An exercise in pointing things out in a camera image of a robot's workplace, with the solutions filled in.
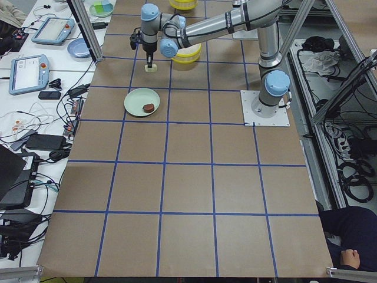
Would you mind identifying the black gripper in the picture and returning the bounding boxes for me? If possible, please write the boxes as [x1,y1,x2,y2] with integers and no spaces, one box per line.
[142,34,157,67]

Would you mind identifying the white steamed bun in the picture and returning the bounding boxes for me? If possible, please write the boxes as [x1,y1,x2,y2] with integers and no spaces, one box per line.
[144,64,157,73]

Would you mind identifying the yellow bamboo steamer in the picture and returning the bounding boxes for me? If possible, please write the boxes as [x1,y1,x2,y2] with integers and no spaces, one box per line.
[169,0,198,11]
[172,44,201,64]

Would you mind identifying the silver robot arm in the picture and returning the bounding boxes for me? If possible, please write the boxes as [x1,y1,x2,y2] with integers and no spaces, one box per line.
[130,1,286,71]

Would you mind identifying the seated person's hand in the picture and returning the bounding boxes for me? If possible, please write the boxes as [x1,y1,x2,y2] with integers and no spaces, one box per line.
[340,249,361,269]

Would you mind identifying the light green plate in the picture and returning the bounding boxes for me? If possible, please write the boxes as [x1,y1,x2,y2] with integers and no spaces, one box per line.
[124,88,160,117]

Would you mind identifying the brown steamed bun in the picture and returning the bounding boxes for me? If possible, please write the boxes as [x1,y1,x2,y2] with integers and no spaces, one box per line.
[143,103,155,113]

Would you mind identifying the green bowl with blocks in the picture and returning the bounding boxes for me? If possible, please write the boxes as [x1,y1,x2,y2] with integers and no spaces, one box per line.
[89,0,114,18]

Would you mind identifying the blue plate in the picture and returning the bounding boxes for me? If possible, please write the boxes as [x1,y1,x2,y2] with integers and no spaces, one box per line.
[67,38,90,58]

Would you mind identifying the upper teach pendant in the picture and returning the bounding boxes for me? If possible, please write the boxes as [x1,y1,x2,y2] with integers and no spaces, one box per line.
[31,17,75,45]

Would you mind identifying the teach pendant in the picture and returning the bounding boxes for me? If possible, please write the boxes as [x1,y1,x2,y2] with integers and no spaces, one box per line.
[31,17,75,45]
[9,54,49,96]

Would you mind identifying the lower teach pendant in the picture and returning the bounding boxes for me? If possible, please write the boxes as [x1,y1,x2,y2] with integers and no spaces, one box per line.
[9,54,49,96]

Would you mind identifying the black power adapter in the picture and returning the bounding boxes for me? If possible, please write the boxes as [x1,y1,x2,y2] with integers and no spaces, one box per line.
[25,134,67,151]

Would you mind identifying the crumpled white cloth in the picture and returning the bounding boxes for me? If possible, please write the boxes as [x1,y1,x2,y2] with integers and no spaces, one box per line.
[303,51,340,76]

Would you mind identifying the black laptop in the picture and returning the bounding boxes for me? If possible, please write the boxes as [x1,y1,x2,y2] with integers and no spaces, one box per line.
[1,146,39,210]

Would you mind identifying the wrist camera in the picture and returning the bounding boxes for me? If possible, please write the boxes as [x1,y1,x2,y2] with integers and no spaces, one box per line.
[130,31,143,50]

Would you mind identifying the aluminium frame post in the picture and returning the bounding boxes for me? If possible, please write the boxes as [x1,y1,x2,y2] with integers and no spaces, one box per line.
[67,0,103,63]

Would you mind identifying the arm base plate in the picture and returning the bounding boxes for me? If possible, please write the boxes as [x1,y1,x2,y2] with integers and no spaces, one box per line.
[240,90,290,127]
[232,29,258,41]

